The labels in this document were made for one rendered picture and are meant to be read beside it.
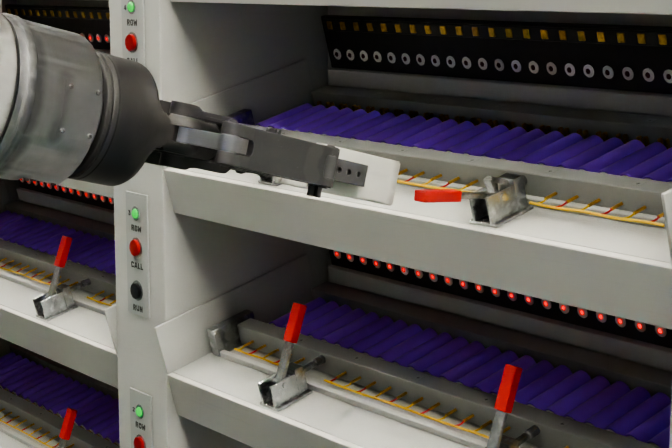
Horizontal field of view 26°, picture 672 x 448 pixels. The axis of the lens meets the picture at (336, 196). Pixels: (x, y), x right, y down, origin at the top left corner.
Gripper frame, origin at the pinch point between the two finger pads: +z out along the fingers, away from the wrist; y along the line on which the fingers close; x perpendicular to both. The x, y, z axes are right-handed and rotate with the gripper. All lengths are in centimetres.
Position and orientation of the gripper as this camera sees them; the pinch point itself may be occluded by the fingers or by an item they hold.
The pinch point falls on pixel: (338, 172)
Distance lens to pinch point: 96.3
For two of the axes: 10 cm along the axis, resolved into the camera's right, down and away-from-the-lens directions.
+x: 2.0, -9.8, 0.1
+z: 7.6, 1.6, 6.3
